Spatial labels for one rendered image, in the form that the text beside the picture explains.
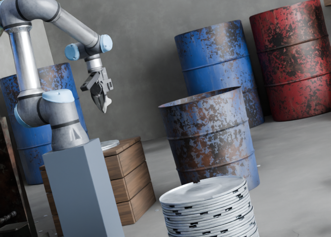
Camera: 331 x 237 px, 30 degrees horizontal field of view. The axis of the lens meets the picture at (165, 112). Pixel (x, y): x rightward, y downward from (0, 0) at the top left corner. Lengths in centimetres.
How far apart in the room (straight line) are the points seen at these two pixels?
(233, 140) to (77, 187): 83
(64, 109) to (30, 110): 15
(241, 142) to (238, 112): 14
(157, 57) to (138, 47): 21
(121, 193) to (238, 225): 101
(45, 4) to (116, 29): 349
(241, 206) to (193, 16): 389
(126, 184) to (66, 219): 48
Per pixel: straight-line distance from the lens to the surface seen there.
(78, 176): 243
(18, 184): 297
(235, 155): 290
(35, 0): 253
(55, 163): 245
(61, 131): 245
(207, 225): 195
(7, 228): 276
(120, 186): 285
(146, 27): 587
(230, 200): 193
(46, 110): 247
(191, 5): 572
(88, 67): 292
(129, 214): 288
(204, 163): 288
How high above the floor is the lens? 68
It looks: 4 degrees down
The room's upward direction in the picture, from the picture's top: 14 degrees counter-clockwise
